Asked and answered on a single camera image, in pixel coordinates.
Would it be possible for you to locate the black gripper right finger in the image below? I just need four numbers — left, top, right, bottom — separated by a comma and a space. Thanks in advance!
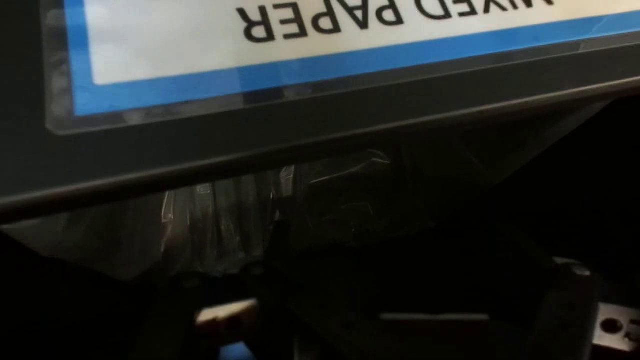
482, 229, 602, 360

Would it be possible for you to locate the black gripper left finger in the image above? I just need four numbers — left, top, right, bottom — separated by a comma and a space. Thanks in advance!
132, 203, 428, 360

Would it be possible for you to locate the metal bracket with holes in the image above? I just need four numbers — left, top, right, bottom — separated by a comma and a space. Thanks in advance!
592, 302, 640, 354

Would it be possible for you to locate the blue mixed paper label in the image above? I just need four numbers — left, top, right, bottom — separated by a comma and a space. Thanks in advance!
38, 0, 640, 139

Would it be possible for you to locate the translucent bin liner bag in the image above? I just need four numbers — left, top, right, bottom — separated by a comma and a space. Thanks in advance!
0, 99, 609, 287

